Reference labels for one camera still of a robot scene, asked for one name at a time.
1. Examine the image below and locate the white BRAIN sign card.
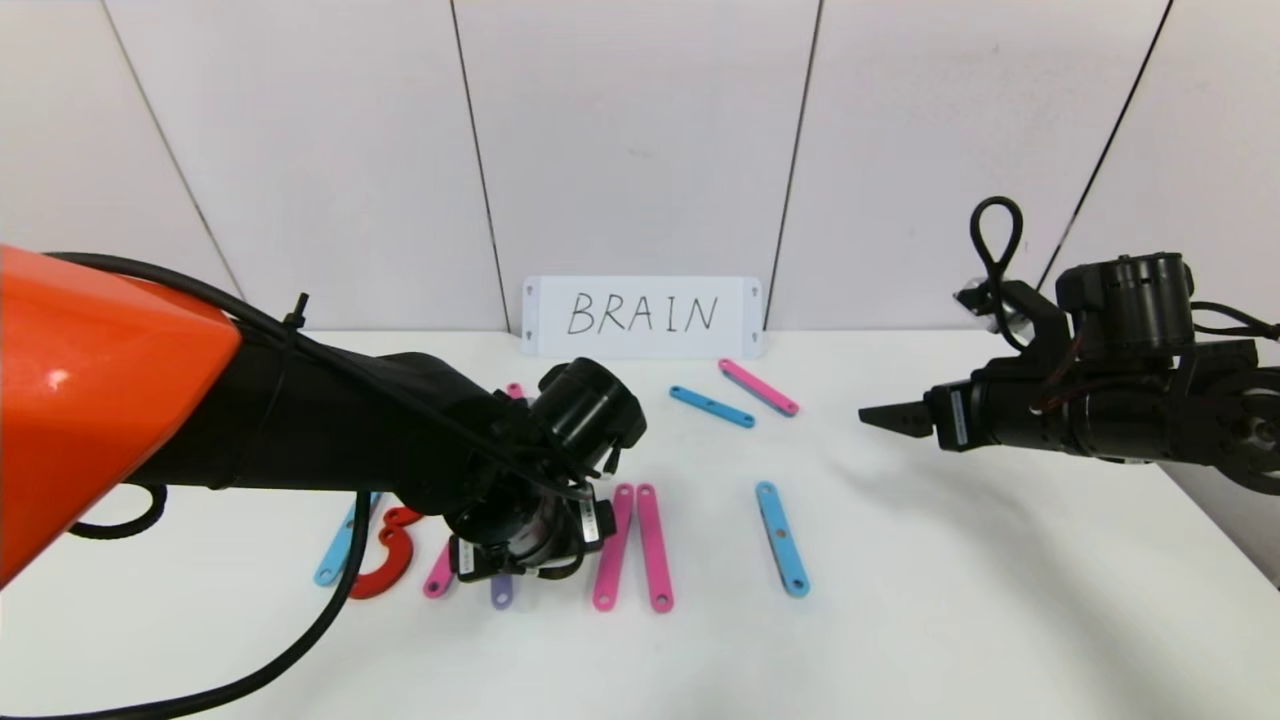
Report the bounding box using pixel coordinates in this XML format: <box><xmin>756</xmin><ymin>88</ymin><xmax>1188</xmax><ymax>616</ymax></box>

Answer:
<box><xmin>522</xmin><ymin>276</ymin><xmax>764</xmax><ymax>361</ymax></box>

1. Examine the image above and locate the black looped right arm cable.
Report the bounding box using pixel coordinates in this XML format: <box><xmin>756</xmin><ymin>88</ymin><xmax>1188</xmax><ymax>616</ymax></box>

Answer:
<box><xmin>970</xmin><ymin>196</ymin><xmax>1026</xmax><ymax>351</ymax></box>

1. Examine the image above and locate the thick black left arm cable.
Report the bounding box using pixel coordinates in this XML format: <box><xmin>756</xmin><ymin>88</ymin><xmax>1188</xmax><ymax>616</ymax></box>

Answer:
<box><xmin>0</xmin><ymin>485</ymin><xmax>374</xmax><ymax>720</ymax></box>

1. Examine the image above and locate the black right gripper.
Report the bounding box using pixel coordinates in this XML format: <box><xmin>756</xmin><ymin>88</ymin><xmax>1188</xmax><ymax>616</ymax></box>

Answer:
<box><xmin>858</xmin><ymin>378</ymin><xmax>1070</xmax><ymax>452</ymax></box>

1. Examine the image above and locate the black right camera bracket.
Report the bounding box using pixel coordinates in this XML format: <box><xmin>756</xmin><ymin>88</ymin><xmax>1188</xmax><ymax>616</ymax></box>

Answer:
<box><xmin>990</xmin><ymin>282</ymin><xmax>1073</xmax><ymax>386</ymax></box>

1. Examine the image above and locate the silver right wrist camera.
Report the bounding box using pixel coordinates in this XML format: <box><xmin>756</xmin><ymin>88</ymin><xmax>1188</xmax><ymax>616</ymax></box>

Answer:
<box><xmin>953</xmin><ymin>285</ymin><xmax>1004</xmax><ymax>326</ymax></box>

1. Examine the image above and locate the blue flat bar with holes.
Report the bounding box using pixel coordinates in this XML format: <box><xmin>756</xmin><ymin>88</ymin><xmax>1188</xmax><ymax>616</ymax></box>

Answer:
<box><xmin>668</xmin><ymin>386</ymin><xmax>757</xmax><ymax>430</ymax></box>
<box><xmin>755</xmin><ymin>481</ymin><xmax>812</xmax><ymax>599</ymax></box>
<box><xmin>313</xmin><ymin>492</ymin><xmax>381</xmax><ymax>588</ymax></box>

